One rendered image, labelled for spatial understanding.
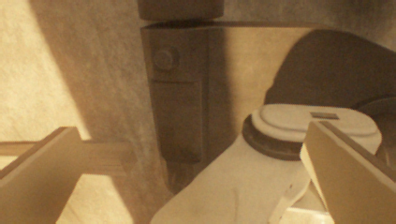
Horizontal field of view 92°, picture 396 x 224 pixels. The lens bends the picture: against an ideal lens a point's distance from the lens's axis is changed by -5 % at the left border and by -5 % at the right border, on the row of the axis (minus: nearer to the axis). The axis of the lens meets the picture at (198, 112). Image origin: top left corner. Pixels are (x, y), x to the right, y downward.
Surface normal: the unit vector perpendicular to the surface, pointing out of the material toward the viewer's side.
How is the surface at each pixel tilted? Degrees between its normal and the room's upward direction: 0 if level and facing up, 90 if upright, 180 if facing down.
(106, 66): 0
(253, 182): 90
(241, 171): 90
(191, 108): 0
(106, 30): 0
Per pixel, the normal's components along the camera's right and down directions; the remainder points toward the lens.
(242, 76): -0.20, 0.48
